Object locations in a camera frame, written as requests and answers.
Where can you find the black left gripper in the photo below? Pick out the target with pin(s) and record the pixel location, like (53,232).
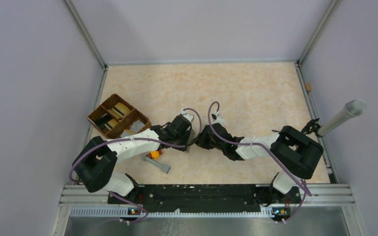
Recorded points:
(187,134)

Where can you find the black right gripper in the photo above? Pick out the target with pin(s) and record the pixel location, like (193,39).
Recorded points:
(202,141)

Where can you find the brown woven divided basket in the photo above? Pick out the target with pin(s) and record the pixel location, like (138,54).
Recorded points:
(116,118)

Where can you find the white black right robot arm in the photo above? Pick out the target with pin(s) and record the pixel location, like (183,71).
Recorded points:
(297,154)

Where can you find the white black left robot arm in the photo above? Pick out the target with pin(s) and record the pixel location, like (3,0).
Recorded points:
(96,163)

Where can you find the gold card in basket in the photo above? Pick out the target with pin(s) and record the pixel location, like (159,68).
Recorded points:
(119,110)

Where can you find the black shiny credit card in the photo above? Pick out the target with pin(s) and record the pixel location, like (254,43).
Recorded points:
(106,122)

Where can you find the grey plastic toy bolt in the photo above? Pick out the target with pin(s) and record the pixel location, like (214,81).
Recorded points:
(163,167)

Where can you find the small wooden block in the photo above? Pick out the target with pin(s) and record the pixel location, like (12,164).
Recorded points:
(308,87)

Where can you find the silver metal tube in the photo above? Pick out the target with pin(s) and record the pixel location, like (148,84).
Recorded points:
(351,109)

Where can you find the black clamp bracket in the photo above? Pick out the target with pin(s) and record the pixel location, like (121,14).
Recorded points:
(311,127)

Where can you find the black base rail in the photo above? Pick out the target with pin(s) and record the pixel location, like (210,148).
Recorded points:
(210,198)

